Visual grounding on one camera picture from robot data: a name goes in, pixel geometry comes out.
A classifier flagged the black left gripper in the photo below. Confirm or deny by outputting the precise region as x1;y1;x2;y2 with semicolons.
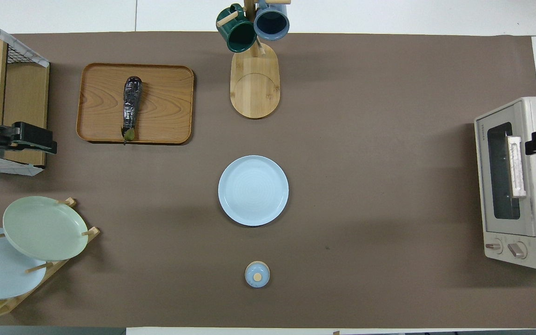
0;122;58;156

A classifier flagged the beige toaster oven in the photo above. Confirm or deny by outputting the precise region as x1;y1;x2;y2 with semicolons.
474;96;536;270

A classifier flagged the dark purple eggplant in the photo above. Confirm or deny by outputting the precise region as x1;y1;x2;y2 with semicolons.
120;76;143;145

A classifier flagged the light blue round plate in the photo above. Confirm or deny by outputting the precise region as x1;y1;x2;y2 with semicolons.
218;155;289;227

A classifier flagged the pale green plate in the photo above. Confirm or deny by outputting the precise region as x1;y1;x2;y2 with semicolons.
2;196;89;261

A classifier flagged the wooden plate rack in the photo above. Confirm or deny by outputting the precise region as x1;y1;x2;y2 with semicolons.
0;198;101;319

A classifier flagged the wooden serving tray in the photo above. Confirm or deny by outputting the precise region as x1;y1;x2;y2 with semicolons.
76;63;195;145

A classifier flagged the brown table mat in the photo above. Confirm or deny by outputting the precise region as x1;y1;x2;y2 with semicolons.
0;32;536;329

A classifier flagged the wooden mug tree stand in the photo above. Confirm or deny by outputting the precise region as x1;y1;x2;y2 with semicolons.
216;0;292;120

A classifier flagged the dark green mug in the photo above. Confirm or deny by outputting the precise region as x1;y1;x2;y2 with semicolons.
216;4;258;53

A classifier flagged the small blue lidded jar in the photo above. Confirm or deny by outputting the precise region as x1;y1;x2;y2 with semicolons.
244;261;271;288

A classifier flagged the blue mug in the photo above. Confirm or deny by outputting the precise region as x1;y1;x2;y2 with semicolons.
253;0;290;41

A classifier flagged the wooden shelf with wire basket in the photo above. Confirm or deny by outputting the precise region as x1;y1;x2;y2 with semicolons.
0;10;50;176

